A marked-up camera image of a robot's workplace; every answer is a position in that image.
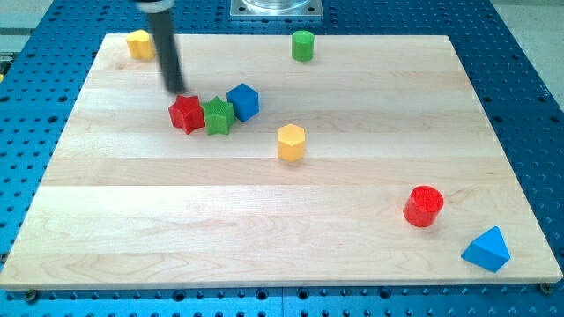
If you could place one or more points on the red star block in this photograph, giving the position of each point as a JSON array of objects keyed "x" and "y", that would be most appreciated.
[{"x": 186, "y": 113}]

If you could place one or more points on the green star block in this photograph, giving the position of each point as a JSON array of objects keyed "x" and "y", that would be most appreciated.
[{"x": 218, "y": 116}]

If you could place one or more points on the yellow hexagon block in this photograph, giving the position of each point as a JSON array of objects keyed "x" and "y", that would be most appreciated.
[{"x": 291, "y": 142}]

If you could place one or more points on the blue cube block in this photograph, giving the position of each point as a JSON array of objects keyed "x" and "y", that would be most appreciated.
[{"x": 245, "y": 101}]

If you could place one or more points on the wooden board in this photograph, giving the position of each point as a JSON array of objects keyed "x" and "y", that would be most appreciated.
[{"x": 128, "y": 201}]

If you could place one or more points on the green cylinder block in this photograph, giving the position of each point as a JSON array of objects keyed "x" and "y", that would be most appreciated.
[{"x": 303, "y": 42}]

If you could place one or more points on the red cylinder block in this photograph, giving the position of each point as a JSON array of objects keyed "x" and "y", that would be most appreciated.
[{"x": 423, "y": 206}]

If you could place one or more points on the yellow heart block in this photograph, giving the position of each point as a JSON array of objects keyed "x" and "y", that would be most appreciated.
[{"x": 140, "y": 45}]

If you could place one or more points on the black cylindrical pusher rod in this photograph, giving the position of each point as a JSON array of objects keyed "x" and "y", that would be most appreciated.
[{"x": 162, "y": 26}]

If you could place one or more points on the blue triangle block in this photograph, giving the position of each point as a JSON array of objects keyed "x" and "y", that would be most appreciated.
[{"x": 488, "y": 250}]

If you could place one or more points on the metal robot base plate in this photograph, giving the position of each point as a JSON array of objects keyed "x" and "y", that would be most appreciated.
[{"x": 275, "y": 9}]

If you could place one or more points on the silver rod mount collar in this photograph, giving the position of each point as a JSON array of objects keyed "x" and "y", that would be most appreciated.
[{"x": 154, "y": 6}]

